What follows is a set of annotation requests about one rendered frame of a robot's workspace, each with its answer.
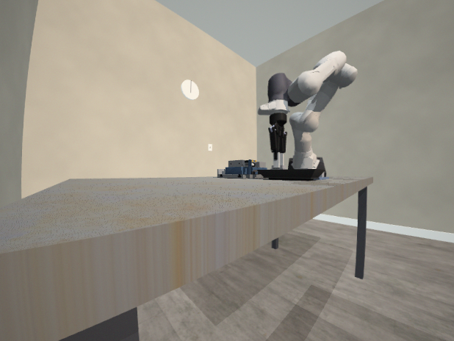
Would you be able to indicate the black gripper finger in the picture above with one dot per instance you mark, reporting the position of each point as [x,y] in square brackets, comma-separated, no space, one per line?
[275,142]
[282,146]

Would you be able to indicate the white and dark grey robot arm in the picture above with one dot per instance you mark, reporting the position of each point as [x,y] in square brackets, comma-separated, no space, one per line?
[283,93]

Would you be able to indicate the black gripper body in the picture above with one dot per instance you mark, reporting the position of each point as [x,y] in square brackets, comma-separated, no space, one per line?
[278,119]

